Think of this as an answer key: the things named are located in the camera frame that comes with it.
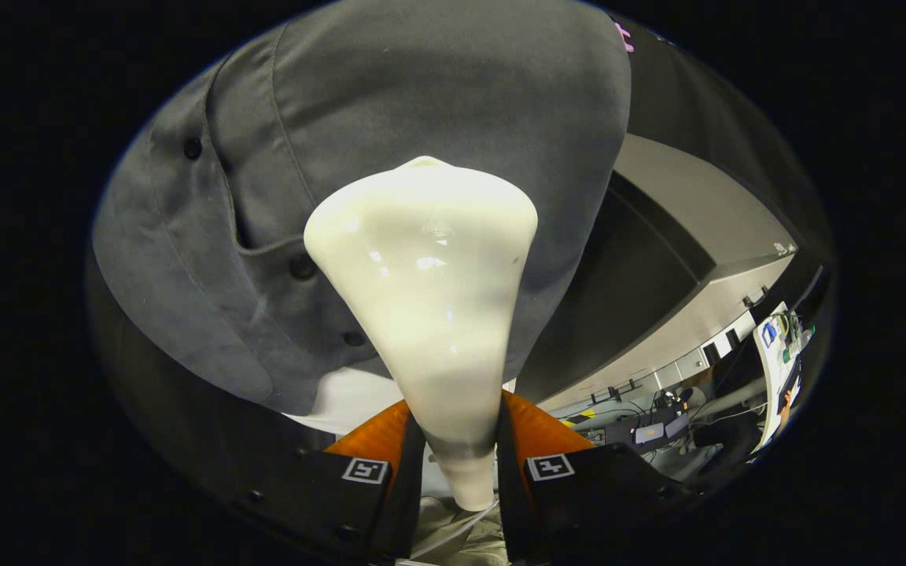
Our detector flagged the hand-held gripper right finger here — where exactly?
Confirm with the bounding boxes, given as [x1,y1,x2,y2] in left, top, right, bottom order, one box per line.
[498,391,698,563]

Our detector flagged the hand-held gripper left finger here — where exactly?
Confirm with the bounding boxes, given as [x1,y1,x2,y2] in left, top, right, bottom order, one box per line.
[237,399,426,563]

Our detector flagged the white garment steamer head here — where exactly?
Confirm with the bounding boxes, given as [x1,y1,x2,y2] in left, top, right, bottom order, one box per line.
[304,156,539,512]

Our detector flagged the dark grey button shirt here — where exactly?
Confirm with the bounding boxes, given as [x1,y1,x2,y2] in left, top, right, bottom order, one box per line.
[91,0,633,416]

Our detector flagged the white mannequin torso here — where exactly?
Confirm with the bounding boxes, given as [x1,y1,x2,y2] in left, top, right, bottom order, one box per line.
[284,366,517,435]

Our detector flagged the grey electronics box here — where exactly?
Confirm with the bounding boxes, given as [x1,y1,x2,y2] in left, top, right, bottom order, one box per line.
[601,415,691,455]

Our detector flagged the white office desk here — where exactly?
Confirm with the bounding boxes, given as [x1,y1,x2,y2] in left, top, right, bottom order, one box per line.
[752,301,816,449]

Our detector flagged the grey cabinet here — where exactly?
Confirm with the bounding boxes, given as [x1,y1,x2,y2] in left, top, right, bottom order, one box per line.
[516,134,798,413]

